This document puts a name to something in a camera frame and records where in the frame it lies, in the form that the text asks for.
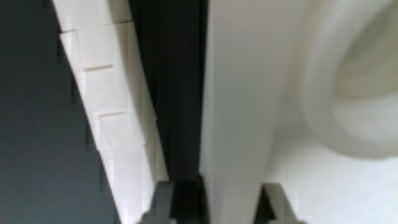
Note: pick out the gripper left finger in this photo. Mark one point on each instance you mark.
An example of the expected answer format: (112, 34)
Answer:
(178, 204)

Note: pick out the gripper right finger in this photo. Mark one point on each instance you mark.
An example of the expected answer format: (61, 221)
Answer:
(274, 211)

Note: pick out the white square tabletop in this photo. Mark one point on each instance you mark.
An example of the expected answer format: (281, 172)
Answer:
(300, 109)

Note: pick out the white L-shaped obstacle wall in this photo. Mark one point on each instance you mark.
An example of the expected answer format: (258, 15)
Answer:
(100, 44)

